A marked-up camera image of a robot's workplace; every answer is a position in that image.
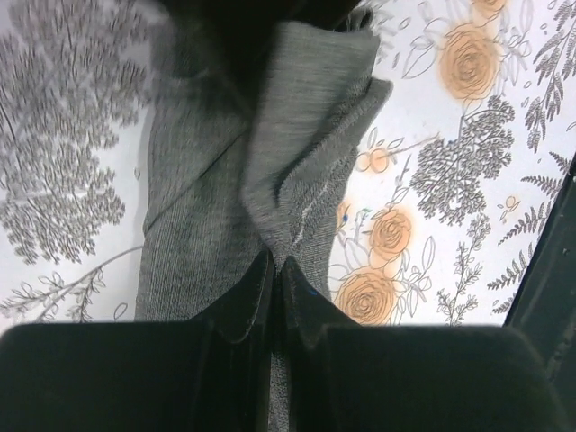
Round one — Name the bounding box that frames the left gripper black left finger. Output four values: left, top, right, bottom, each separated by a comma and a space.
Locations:
1, 252, 274, 431

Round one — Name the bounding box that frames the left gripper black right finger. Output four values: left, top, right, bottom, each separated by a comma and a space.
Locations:
281, 259, 570, 431

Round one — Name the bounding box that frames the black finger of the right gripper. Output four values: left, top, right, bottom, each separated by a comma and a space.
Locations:
161, 1, 372, 89

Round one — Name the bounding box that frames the grey cloth napkin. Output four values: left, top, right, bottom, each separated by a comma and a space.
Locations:
134, 0, 395, 432

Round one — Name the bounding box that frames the floral tablecloth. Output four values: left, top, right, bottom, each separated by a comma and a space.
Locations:
1, 1, 575, 328

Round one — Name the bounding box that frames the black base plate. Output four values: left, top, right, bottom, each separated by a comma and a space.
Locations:
505, 163, 575, 415

